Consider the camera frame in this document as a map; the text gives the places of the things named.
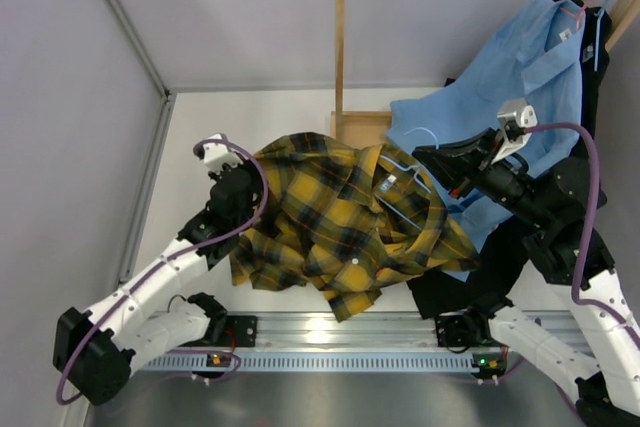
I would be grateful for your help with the light blue shirt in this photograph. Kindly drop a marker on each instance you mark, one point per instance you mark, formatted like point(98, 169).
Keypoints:
point(536, 56)

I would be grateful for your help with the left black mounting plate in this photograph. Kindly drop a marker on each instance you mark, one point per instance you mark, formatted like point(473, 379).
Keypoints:
point(240, 331)

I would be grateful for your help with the slotted cable duct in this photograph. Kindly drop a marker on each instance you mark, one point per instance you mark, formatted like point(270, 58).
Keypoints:
point(359, 362)

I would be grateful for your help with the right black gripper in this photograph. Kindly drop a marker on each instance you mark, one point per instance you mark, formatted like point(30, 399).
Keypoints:
point(460, 165)

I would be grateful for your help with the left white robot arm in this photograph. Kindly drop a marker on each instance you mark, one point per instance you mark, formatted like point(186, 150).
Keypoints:
point(198, 247)

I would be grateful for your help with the blue wire hanger right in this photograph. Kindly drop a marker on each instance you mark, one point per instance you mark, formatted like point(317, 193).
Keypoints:
point(598, 33)

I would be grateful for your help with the light blue wire hanger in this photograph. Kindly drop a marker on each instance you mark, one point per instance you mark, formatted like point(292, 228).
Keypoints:
point(403, 188)

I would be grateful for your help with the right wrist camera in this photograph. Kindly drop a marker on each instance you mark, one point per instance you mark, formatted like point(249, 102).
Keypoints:
point(514, 117)

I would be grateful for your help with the black garment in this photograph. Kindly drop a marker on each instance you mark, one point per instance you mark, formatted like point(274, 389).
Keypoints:
point(503, 256)

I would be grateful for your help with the yellow black plaid shirt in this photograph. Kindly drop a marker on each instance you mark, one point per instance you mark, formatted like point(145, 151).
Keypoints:
point(322, 226)

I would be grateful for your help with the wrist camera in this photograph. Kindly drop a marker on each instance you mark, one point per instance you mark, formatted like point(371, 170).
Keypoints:
point(514, 117)
point(216, 154)

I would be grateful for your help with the black mounting plate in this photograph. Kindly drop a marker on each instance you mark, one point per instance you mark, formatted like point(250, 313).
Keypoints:
point(459, 332)
point(240, 331)

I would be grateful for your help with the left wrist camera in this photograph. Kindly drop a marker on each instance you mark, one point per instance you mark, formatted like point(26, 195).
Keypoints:
point(216, 154)

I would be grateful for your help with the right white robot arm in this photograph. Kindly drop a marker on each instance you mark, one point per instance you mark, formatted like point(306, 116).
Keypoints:
point(560, 207)

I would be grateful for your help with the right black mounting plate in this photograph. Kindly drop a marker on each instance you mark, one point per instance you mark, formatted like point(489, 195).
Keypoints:
point(459, 332)

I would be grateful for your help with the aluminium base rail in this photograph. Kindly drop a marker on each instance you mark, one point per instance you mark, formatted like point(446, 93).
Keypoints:
point(340, 334)

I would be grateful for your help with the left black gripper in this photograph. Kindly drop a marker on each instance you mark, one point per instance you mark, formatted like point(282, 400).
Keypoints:
point(257, 183)

